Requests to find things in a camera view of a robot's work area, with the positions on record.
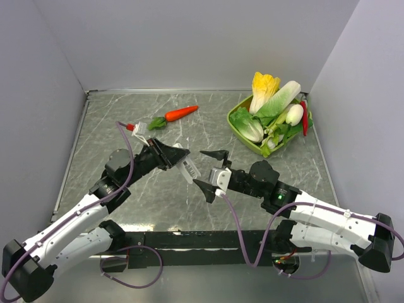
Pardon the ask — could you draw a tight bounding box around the white remote control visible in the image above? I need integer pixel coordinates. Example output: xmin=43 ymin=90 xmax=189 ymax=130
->
xmin=173 ymin=143 xmax=201 ymax=184

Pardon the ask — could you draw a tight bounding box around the white radish toy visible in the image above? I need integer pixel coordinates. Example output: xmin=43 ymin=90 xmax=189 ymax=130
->
xmin=285 ymin=104 xmax=304 ymax=126

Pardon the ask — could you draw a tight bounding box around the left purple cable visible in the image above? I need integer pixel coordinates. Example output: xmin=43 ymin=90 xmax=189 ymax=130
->
xmin=0 ymin=121 xmax=165 ymax=301

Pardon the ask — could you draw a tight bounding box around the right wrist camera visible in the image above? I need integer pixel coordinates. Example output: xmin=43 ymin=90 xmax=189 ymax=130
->
xmin=209 ymin=167 xmax=232 ymax=196

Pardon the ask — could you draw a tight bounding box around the orange toy carrot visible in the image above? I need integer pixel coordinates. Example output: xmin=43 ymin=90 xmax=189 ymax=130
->
xmin=148 ymin=105 xmax=199 ymax=130

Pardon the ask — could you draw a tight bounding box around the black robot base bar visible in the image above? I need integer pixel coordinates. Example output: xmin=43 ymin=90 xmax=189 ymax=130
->
xmin=86 ymin=229 xmax=316 ymax=269

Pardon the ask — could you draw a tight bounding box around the green romaine lettuce toy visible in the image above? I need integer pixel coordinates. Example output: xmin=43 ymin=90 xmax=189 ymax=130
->
xmin=254 ymin=81 xmax=301 ymax=118

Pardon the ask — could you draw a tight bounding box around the yellow napa cabbage toy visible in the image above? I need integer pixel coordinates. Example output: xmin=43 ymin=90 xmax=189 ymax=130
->
xmin=249 ymin=71 xmax=281 ymax=115

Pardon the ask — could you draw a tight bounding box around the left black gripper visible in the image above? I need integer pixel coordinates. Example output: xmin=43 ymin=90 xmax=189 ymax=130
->
xmin=123 ymin=136 xmax=190 ymax=186

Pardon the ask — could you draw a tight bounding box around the green celery stalk toy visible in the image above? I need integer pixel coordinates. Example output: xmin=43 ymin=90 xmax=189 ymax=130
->
xmin=260 ymin=105 xmax=291 ymax=158

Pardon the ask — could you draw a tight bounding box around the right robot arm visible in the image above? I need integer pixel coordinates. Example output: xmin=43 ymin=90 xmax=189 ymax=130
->
xmin=193 ymin=150 xmax=396 ymax=273

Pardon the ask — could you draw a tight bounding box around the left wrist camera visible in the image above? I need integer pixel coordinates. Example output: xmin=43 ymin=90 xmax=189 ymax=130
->
xmin=126 ymin=122 xmax=147 ymax=141

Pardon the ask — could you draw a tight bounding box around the red chili pepper toy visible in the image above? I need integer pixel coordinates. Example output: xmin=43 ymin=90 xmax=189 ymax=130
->
xmin=300 ymin=100 xmax=309 ymax=136

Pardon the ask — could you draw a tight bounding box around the green leafy cabbage toy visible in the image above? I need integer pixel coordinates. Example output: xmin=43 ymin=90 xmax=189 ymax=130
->
xmin=229 ymin=107 xmax=264 ymax=143

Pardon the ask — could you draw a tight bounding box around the green plastic basket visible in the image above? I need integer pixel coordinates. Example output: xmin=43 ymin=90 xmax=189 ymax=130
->
xmin=227 ymin=93 xmax=314 ymax=158

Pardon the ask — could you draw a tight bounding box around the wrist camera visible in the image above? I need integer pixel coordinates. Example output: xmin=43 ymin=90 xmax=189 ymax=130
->
xmin=209 ymin=167 xmax=232 ymax=196
xmin=126 ymin=122 xmax=147 ymax=141

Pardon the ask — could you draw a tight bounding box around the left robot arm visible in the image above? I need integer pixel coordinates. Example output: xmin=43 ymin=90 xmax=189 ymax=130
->
xmin=1 ymin=138 xmax=190 ymax=302

